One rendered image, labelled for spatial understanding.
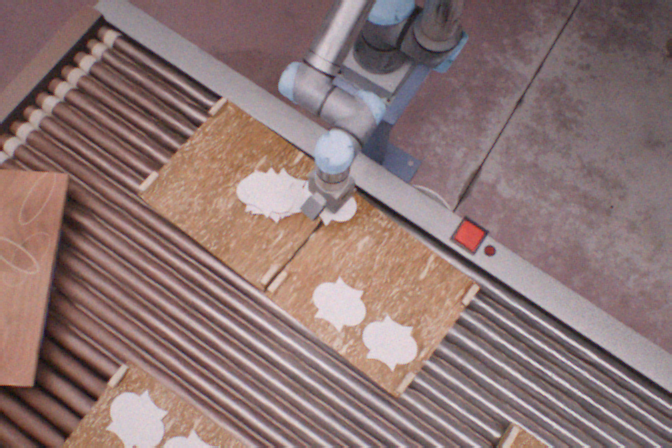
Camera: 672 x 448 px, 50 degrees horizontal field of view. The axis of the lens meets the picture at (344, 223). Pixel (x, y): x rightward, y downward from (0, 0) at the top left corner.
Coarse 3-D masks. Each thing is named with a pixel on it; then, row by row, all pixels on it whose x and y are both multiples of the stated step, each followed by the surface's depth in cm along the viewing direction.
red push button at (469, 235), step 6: (468, 222) 186; (462, 228) 185; (468, 228) 186; (474, 228) 186; (456, 234) 185; (462, 234) 185; (468, 234) 185; (474, 234) 185; (480, 234) 185; (456, 240) 185; (462, 240) 184; (468, 240) 185; (474, 240) 185; (468, 246) 184; (474, 246) 184
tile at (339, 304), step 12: (324, 288) 177; (336, 288) 178; (348, 288) 178; (324, 300) 177; (336, 300) 177; (348, 300) 177; (360, 300) 177; (324, 312) 176; (336, 312) 176; (348, 312) 176; (360, 312) 176; (336, 324) 175; (348, 324) 175
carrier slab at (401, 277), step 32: (352, 224) 184; (384, 224) 184; (320, 256) 181; (352, 256) 181; (384, 256) 182; (416, 256) 182; (288, 288) 178; (352, 288) 179; (384, 288) 179; (416, 288) 179; (448, 288) 180; (320, 320) 176; (384, 320) 177; (416, 320) 177; (448, 320) 177; (352, 352) 174; (384, 384) 172
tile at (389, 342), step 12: (372, 324) 175; (384, 324) 176; (396, 324) 176; (372, 336) 175; (384, 336) 175; (396, 336) 175; (408, 336) 175; (372, 348) 174; (384, 348) 174; (396, 348) 174; (408, 348) 174; (384, 360) 173; (396, 360) 173; (408, 360) 173
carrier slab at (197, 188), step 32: (224, 128) 190; (256, 128) 190; (192, 160) 187; (224, 160) 187; (256, 160) 188; (288, 160) 188; (160, 192) 184; (192, 192) 184; (224, 192) 185; (192, 224) 182; (224, 224) 182; (256, 224) 182; (288, 224) 183; (224, 256) 180; (256, 256) 180; (288, 256) 180
